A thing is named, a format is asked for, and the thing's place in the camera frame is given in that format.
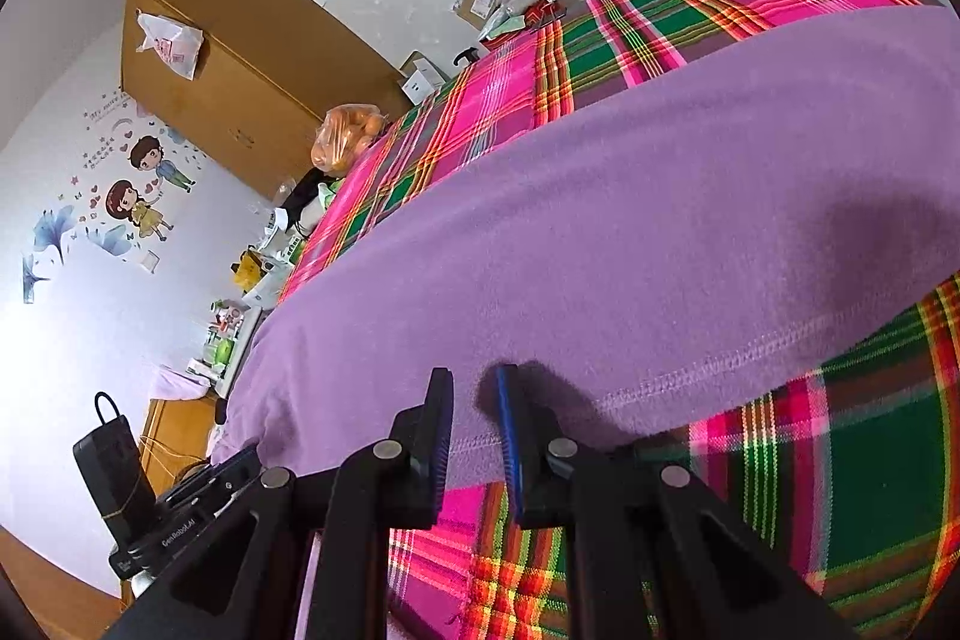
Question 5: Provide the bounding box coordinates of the bag of oranges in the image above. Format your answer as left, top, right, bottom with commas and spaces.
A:
310, 104, 387, 176

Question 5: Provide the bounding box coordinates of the wooden wardrobe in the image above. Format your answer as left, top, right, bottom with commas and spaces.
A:
120, 0, 413, 202

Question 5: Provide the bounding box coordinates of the pink cloth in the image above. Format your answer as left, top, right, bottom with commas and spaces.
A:
150, 366, 215, 401

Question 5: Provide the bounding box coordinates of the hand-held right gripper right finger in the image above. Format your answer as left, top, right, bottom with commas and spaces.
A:
495, 364, 856, 640

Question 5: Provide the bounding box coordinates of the white plastic bag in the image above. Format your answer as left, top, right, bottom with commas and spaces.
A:
135, 8, 205, 81

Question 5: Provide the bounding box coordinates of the white carton box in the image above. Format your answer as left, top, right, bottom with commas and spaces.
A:
397, 51, 451, 105

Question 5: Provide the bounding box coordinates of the purple fleece garment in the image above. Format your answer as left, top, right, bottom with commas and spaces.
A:
210, 2, 960, 640

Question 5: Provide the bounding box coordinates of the brown cardboard parcel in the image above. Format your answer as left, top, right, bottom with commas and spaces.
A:
450, 0, 515, 30

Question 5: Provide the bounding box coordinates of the wooden nightstand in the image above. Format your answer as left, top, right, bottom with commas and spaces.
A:
142, 396, 222, 498

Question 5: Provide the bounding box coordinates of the yellow bag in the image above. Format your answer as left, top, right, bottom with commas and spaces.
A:
231, 246, 275, 292

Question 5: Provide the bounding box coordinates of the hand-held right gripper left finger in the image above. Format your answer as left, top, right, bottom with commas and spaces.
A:
112, 367, 455, 640

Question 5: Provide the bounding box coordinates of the black cloth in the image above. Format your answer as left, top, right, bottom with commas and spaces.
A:
281, 167, 338, 229

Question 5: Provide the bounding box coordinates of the pink green plaid blanket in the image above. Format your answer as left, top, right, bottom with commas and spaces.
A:
277, 0, 960, 640

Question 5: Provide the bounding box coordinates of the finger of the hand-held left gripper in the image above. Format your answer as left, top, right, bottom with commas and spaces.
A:
159, 445, 262, 517

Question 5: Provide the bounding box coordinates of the pile of plastic packets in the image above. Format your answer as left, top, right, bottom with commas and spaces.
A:
480, 0, 567, 45

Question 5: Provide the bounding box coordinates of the cartoon wall sticker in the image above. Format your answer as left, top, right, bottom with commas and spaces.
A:
19, 89, 207, 307

